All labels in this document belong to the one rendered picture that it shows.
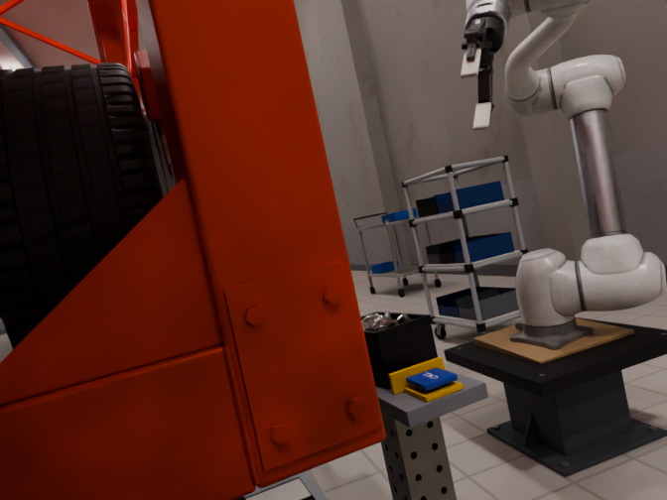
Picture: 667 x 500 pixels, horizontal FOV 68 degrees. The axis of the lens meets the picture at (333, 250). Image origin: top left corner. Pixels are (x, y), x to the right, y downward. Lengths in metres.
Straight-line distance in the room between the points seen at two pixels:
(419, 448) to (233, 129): 0.76
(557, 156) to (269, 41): 3.62
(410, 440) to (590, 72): 1.17
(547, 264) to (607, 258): 0.16
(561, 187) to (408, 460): 3.25
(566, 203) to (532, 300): 2.55
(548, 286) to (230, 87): 1.22
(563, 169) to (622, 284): 2.61
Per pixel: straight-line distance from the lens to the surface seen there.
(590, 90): 1.69
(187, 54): 0.58
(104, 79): 0.90
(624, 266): 1.59
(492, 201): 2.86
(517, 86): 1.61
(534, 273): 1.59
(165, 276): 0.55
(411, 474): 1.10
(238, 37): 0.60
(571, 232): 4.12
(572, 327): 1.66
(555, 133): 4.14
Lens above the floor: 0.77
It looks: 2 degrees down
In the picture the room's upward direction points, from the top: 12 degrees counter-clockwise
